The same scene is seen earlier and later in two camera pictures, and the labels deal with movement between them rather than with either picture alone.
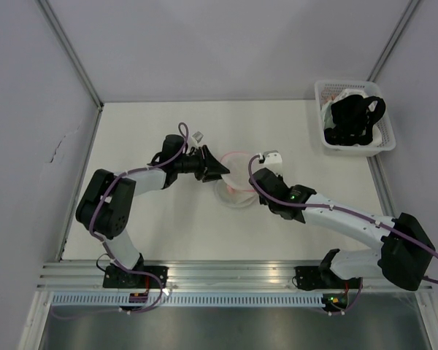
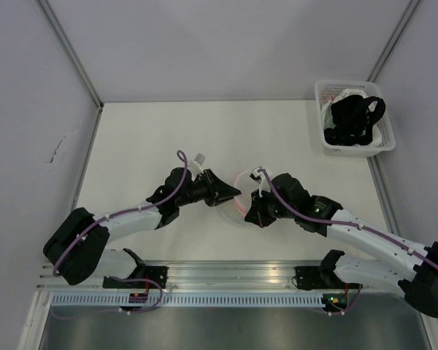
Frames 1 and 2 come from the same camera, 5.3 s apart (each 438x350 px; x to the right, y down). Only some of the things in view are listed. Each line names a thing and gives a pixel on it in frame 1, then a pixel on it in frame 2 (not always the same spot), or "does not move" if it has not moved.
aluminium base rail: x=89 y=276 does not move
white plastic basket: x=372 y=87 does not move
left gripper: x=212 y=165 to x=216 y=188
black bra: x=353 y=120 does not move
